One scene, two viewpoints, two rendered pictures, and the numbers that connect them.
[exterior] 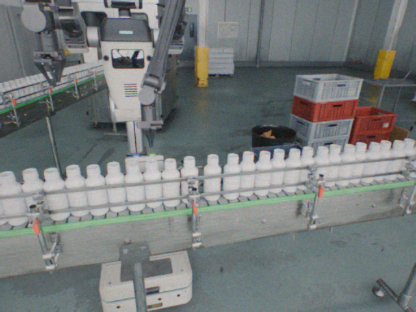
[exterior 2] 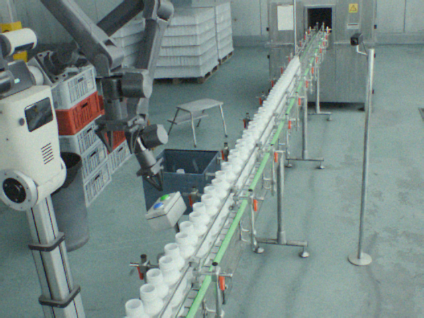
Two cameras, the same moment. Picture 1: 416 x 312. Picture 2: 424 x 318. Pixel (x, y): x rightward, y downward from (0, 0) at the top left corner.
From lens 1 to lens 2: 1.39 m
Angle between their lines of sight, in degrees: 52
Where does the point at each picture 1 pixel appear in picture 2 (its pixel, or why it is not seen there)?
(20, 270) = not seen: outside the picture
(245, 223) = not seen: hidden behind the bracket
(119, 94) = (40, 164)
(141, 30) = (25, 75)
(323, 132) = (85, 142)
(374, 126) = not seen: hidden behind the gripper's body
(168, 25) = (154, 60)
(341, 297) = (247, 272)
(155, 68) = (144, 106)
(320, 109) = (73, 116)
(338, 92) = (81, 89)
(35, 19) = (148, 85)
